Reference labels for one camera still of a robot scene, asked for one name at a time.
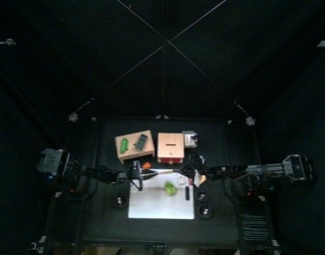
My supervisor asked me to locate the toy cleaver with white blade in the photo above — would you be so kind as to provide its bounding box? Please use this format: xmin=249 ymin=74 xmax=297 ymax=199
xmin=145 ymin=168 xmax=189 ymax=175

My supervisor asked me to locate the wooden toy stove with holes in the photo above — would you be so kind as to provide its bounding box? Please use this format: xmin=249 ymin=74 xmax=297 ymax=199
xmin=114 ymin=129 xmax=157 ymax=164

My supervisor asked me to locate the green toy lettuce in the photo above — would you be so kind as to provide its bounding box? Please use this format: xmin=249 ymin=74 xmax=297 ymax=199
xmin=162 ymin=180 xmax=180 ymax=197

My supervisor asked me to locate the wooden box with red panel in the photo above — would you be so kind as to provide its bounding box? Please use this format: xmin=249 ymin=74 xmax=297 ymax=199
xmin=157 ymin=131 xmax=186 ymax=165

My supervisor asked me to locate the small black round bowl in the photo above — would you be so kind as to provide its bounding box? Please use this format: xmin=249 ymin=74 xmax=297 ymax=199
xmin=197 ymin=203 xmax=214 ymax=219
xmin=113 ymin=191 xmax=130 ymax=209
xmin=194 ymin=190 xmax=209 ymax=203

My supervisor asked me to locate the white cutting board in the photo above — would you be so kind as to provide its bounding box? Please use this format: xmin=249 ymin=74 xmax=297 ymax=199
xmin=127 ymin=167 xmax=196 ymax=220

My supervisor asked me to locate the black printed instruction sheet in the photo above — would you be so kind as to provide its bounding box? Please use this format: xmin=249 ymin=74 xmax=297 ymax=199
xmin=233 ymin=198 xmax=275 ymax=255

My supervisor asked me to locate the thin diagonal brace cable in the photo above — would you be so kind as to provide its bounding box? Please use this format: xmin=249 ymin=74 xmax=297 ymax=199
xmin=115 ymin=0 xmax=256 ymax=126
xmin=71 ymin=0 xmax=228 ymax=120

